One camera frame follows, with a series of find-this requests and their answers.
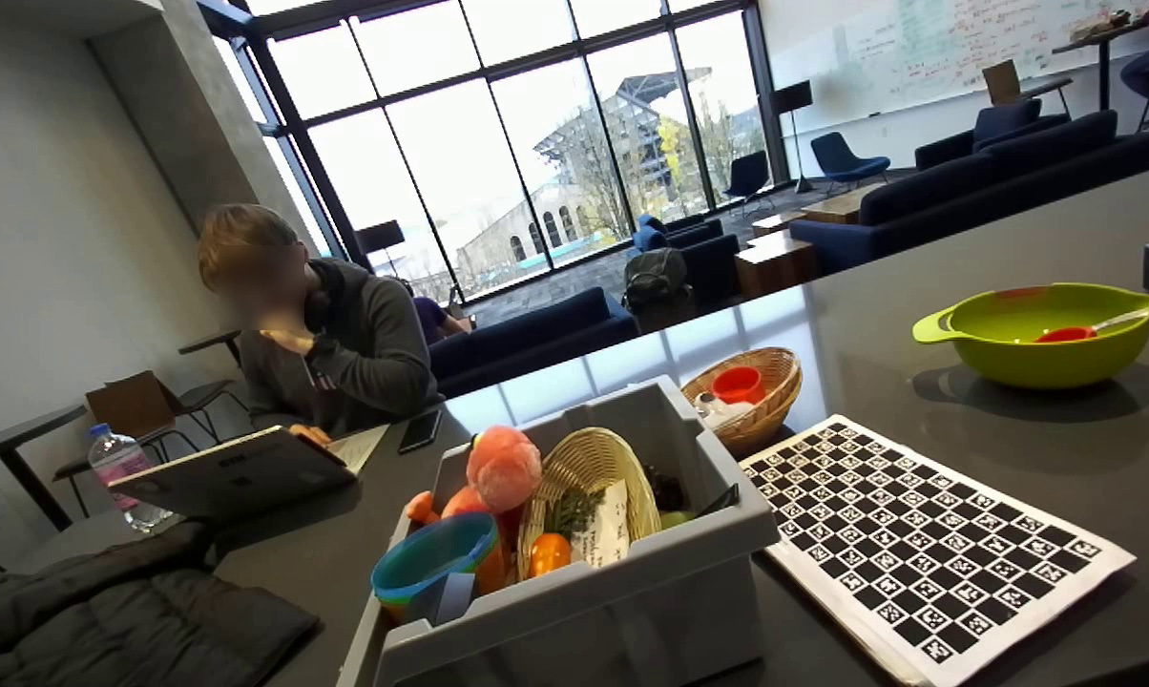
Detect short navy sofa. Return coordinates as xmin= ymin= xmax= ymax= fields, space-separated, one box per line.
xmin=428 ymin=281 xmax=640 ymax=396

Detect dark backpack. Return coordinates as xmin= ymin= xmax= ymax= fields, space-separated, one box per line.
xmin=624 ymin=243 xmax=704 ymax=332

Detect pink plush toy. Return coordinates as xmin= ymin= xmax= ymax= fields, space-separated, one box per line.
xmin=461 ymin=425 xmax=546 ymax=515

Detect person in purple top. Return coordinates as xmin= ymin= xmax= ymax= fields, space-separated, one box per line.
xmin=414 ymin=295 xmax=477 ymax=345

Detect navy armchair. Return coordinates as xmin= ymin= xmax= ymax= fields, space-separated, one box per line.
xmin=629 ymin=213 xmax=739 ymax=308

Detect red plastic cup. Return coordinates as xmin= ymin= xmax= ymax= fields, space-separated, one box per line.
xmin=708 ymin=361 xmax=770 ymax=407

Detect black smartphone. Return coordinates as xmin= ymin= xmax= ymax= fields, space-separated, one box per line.
xmin=393 ymin=406 xmax=442 ymax=458

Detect white toy piece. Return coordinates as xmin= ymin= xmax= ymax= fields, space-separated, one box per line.
xmin=570 ymin=476 xmax=634 ymax=569

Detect orange toy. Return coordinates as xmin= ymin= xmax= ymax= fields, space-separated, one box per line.
xmin=401 ymin=485 xmax=494 ymax=532

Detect small orange toy fruit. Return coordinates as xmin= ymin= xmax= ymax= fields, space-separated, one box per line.
xmin=523 ymin=532 xmax=575 ymax=584

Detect wooden coffee table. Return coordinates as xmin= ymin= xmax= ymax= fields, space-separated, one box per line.
xmin=733 ymin=229 xmax=820 ymax=300

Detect seated person in grey sweater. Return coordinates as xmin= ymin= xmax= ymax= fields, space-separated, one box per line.
xmin=196 ymin=200 xmax=440 ymax=442

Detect white paper sheet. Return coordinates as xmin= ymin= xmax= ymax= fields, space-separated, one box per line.
xmin=319 ymin=419 xmax=393 ymax=476

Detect dark lounge chair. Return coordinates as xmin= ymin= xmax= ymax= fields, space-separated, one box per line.
xmin=720 ymin=149 xmax=776 ymax=205

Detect blue plastic cup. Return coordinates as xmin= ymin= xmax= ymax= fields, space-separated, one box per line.
xmin=365 ymin=513 xmax=503 ymax=626

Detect grey plastic bin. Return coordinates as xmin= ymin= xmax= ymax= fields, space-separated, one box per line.
xmin=335 ymin=375 xmax=781 ymax=687

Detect large black framed window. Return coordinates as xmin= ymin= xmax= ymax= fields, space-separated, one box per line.
xmin=196 ymin=0 xmax=793 ymax=308

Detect blue lounge chair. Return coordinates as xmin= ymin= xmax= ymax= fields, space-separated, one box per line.
xmin=811 ymin=129 xmax=893 ymax=186

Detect grey open laptop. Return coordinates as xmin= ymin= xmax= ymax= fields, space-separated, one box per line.
xmin=104 ymin=419 xmax=360 ymax=523

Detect black white calibration board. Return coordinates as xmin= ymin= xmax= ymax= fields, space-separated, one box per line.
xmin=736 ymin=412 xmax=1141 ymax=687

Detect long navy sofa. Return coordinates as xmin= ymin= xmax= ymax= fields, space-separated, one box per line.
xmin=788 ymin=106 xmax=1149 ymax=274

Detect brown chair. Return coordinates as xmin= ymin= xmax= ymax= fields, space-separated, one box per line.
xmin=83 ymin=367 xmax=251 ymax=449

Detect green plastic bowl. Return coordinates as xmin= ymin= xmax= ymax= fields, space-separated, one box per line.
xmin=909 ymin=280 xmax=1149 ymax=394

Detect clear plastic water bottle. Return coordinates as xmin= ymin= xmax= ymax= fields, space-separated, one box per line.
xmin=83 ymin=419 xmax=182 ymax=537

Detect wooden chair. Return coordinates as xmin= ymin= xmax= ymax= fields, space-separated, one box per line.
xmin=981 ymin=57 xmax=1077 ymax=118

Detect dark grey puffer jacket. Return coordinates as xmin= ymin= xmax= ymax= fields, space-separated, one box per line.
xmin=0 ymin=515 xmax=326 ymax=687

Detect dark side table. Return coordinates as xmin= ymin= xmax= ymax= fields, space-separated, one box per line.
xmin=0 ymin=401 xmax=89 ymax=532

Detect high dark table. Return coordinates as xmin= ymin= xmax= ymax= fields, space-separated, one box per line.
xmin=1049 ymin=10 xmax=1149 ymax=112

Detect red spoon with white handle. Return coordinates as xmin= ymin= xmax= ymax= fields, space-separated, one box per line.
xmin=1033 ymin=300 xmax=1149 ymax=346

